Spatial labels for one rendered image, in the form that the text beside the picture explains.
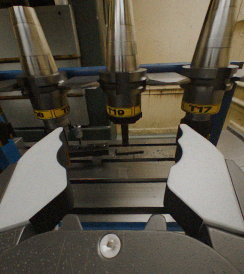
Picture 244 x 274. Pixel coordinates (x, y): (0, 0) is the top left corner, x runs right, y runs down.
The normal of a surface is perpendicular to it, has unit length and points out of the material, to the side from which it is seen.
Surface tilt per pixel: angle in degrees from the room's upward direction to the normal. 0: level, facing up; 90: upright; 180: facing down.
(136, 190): 0
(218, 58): 81
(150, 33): 90
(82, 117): 90
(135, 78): 90
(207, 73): 90
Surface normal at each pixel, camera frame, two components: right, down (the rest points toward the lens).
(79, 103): -0.04, 0.50
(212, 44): -0.54, 0.31
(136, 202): -0.04, -0.87
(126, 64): 0.26, 0.34
